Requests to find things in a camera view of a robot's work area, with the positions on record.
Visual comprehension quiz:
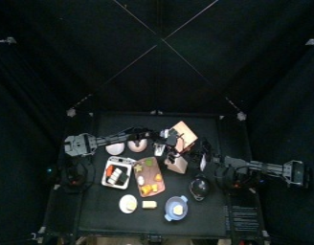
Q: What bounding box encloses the small white plate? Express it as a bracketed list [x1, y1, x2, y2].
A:
[117, 193, 138, 214]

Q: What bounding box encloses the white toy egg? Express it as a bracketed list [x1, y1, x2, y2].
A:
[134, 174, 147, 187]

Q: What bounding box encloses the dark green sushi roll toy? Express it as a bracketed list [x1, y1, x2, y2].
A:
[116, 171, 129, 187]

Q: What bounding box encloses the white bowl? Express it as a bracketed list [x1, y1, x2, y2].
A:
[104, 142, 128, 157]

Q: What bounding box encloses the yellow toy food piece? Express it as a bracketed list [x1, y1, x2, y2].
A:
[172, 204, 185, 216]

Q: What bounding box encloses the orange salmon sushi toy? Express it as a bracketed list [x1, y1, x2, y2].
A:
[104, 164, 116, 178]

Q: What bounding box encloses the wooden knife block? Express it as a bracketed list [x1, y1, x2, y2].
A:
[163, 152, 189, 175]

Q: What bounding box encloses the pink plastic tray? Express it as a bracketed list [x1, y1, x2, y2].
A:
[130, 155, 167, 198]

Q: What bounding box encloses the blue bowl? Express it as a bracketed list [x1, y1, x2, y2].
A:
[163, 194, 189, 222]

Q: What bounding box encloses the toy cleaver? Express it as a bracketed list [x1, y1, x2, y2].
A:
[173, 133, 187, 161]

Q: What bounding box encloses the white rice sushi roll toy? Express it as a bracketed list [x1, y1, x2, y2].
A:
[106, 167, 124, 186]

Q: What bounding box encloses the black cooking pot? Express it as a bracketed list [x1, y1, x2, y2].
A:
[187, 174, 212, 202]

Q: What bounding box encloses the yellow toy butter block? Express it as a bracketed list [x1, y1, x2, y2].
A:
[140, 200, 157, 210]

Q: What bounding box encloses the wooden cutting board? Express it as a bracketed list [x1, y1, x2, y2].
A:
[168, 120, 199, 151]

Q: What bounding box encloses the yellow toy pepper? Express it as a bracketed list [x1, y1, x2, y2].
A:
[138, 184, 153, 196]

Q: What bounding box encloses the white kettle with black handle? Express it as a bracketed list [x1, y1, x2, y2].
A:
[126, 138, 149, 154]

